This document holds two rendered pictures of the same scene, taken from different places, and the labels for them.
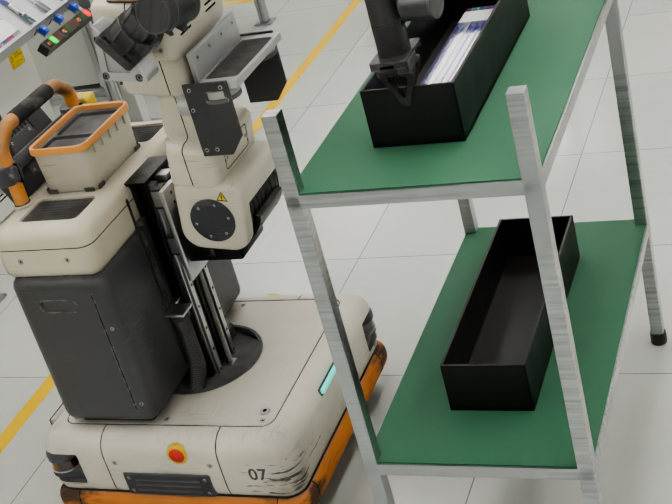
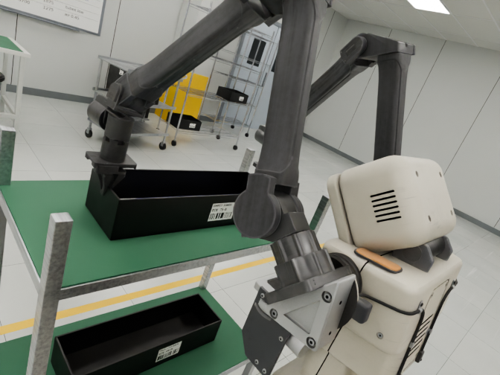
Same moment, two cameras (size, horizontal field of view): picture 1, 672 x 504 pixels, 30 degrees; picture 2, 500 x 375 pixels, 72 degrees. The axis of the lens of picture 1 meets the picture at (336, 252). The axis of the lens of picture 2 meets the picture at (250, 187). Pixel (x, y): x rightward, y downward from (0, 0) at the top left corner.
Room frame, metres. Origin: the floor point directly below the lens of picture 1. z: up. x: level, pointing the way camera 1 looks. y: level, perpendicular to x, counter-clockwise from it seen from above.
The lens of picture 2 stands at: (3.18, 0.06, 1.45)
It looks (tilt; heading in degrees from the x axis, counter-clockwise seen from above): 20 degrees down; 194
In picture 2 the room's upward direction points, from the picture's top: 20 degrees clockwise
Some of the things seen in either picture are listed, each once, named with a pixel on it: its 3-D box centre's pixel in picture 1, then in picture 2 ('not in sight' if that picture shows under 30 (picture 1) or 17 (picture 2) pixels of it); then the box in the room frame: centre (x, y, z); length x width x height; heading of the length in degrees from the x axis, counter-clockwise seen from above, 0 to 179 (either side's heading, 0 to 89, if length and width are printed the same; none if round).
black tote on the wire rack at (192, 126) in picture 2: not in sight; (184, 121); (-1.32, -2.31, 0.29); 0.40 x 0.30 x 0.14; 154
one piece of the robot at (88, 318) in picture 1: (134, 253); not in sight; (2.66, 0.46, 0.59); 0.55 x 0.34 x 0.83; 153
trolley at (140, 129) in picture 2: not in sight; (138, 104); (-0.37, -2.45, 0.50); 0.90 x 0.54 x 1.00; 168
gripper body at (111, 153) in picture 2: not in sight; (113, 150); (2.52, -0.44, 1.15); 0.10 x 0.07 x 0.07; 153
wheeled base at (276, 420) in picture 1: (221, 398); not in sight; (2.61, 0.37, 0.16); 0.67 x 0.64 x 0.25; 63
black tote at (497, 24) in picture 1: (452, 50); (193, 198); (2.27, -0.32, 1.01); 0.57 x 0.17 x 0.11; 153
